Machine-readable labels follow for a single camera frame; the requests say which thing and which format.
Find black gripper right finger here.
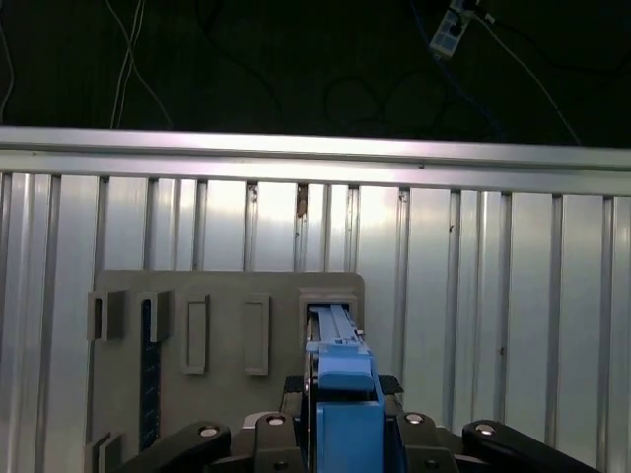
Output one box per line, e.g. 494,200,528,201
377,374,600,473

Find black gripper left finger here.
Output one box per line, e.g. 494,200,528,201
117,374,311,473

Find white power strip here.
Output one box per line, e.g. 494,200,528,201
427,0,469,54

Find blue floor cable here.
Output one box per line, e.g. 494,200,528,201
433,48,504,144

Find thin white floor cable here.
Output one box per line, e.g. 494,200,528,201
470,7,584,147
110,0,147,130
105,0,175,128
0,19,15,124

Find grey parts rack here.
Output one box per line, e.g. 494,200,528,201
86,269,366,473

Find hard disk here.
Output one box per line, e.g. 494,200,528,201
303,303,410,473

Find RAM stick with label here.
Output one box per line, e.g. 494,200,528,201
139,299,165,452

